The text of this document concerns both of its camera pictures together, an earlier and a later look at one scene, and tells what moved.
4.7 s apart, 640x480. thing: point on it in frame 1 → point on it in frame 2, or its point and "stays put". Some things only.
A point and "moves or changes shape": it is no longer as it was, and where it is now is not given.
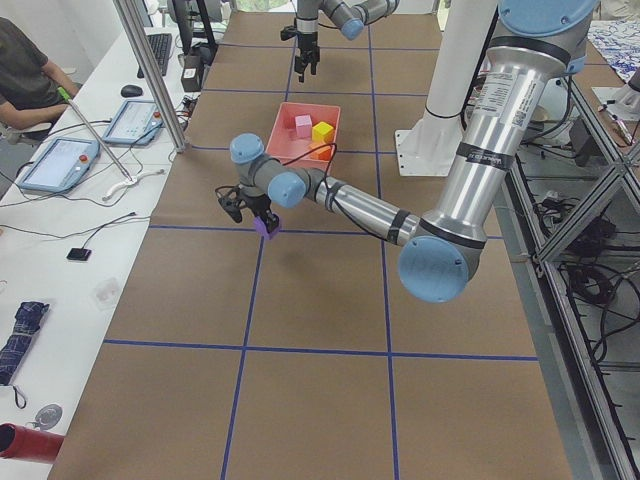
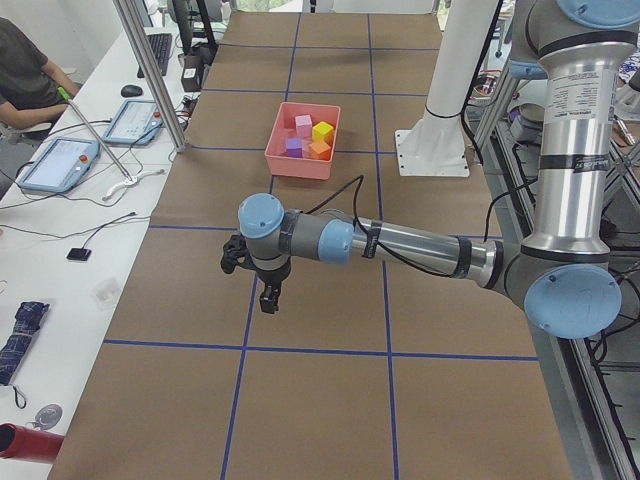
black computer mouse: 130,91 stays put
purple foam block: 262,229 moves or changes shape
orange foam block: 323,153 stays put
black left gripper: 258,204 → 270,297
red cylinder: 29,444 stays put
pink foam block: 303,126 stays put
